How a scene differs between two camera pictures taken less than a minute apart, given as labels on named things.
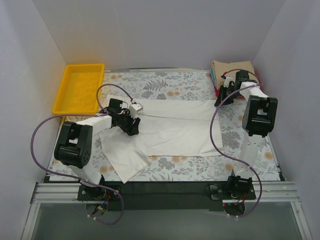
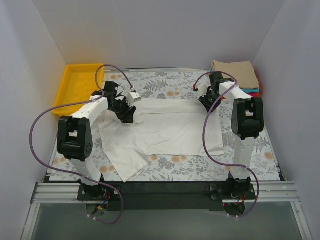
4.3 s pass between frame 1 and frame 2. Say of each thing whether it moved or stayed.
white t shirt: stayed
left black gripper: moved
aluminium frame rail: stayed
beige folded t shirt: stayed
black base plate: stayed
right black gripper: moved
